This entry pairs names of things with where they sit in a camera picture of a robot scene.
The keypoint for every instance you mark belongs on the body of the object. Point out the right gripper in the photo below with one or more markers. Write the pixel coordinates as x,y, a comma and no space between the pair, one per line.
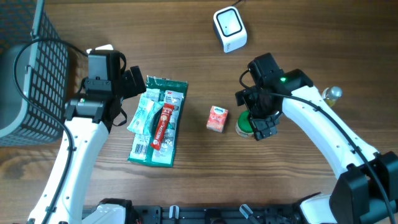
262,126

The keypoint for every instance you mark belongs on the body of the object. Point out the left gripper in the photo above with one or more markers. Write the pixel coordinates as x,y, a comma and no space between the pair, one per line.
134,82

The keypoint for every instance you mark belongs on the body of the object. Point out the green lid jar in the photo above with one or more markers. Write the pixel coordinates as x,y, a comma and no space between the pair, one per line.
242,127

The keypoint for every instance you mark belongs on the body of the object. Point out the red Nescafe sachet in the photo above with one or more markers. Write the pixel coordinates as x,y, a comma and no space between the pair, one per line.
162,126

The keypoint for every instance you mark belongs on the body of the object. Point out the orange Kleenex tissue pack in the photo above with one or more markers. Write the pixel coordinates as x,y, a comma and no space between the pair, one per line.
217,119

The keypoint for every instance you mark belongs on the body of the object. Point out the yellow Vim dish soap bottle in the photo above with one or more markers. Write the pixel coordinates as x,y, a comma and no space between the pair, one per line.
331,95

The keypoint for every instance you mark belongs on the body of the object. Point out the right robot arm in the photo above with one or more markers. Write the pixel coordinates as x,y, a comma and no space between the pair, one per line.
366,180

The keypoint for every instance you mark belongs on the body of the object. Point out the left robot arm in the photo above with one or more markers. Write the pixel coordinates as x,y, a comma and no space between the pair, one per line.
89,117

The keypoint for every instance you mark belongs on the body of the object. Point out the white barcode scanner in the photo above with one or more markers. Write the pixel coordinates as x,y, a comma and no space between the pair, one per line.
229,29

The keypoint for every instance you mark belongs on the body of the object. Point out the dark grey mesh basket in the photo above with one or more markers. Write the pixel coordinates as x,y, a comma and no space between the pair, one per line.
34,75

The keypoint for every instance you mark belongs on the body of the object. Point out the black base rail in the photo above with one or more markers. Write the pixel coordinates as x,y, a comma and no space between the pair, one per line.
268,215

